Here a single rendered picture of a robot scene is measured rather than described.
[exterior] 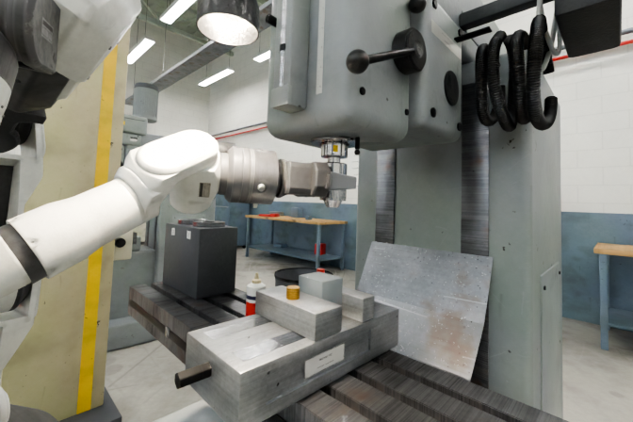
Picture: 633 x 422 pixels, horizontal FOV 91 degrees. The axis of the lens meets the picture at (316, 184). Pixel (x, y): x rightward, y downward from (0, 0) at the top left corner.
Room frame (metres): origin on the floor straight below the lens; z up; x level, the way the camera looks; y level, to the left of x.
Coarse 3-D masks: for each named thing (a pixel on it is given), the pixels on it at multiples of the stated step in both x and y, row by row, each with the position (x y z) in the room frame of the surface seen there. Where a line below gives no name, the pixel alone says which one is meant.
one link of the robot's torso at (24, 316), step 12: (36, 288) 0.69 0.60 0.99; (24, 300) 0.70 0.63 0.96; (36, 300) 0.70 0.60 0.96; (12, 312) 0.71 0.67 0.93; (24, 312) 0.70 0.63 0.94; (36, 312) 0.71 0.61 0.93; (0, 324) 0.65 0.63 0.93; (12, 324) 0.67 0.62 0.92; (24, 324) 0.69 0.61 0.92; (0, 336) 0.66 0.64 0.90; (12, 336) 0.67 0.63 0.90; (24, 336) 0.69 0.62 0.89; (0, 348) 0.66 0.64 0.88; (12, 348) 0.68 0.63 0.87; (0, 360) 0.67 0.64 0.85; (0, 372) 0.67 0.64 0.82
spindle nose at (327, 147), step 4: (324, 144) 0.53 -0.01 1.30; (328, 144) 0.53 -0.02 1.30; (332, 144) 0.53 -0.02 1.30; (336, 144) 0.53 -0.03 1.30; (340, 144) 0.53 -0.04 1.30; (344, 144) 0.53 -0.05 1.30; (324, 148) 0.53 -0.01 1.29; (328, 148) 0.53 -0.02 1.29; (332, 148) 0.53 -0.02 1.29; (340, 148) 0.53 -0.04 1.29; (344, 148) 0.53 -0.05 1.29; (324, 152) 0.53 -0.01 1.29; (328, 152) 0.53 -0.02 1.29; (332, 152) 0.53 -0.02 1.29; (336, 152) 0.53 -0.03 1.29; (340, 152) 0.53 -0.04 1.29; (344, 152) 0.53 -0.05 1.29; (324, 156) 0.55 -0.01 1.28; (344, 156) 0.54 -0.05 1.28
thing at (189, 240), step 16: (176, 224) 0.94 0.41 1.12; (192, 224) 0.95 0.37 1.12; (208, 224) 0.88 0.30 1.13; (224, 224) 0.92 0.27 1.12; (176, 240) 0.93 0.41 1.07; (192, 240) 0.86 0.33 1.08; (208, 240) 0.86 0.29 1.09; (224, 240) 0.89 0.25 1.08; (176, 256) 0.92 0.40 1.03; (192, 256) 0.86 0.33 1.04; (208, 256) 0.86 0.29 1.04; (224, 256) 0.90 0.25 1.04; (176, 272) 0.92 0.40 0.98; (192, 272) 0.85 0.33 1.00; (208, 272) 0.86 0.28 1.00; (224, 272) 0.90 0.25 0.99; (176, 288) 0.92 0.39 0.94; (192, 288) 0.85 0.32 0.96; (208, 288) 0.86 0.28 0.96; (224, 288) 0.90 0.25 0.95
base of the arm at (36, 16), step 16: (16, 0) 0.33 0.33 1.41; (32, 0) 0.34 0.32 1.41; (48, 0) 0.37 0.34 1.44; (16, 16) 0.33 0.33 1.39; (32, 16) 0.34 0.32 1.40; (48, 16) 0.38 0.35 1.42; (16, 32) 0.34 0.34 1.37; (32, 32) 0.34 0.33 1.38; (48, 32) 0.39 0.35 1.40; (16, 48) 0.35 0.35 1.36; (32, 48) 0.35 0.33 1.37; (48, 48) 0.40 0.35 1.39; (32, 64) 0.37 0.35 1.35; (48, 64) 0.40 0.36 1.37
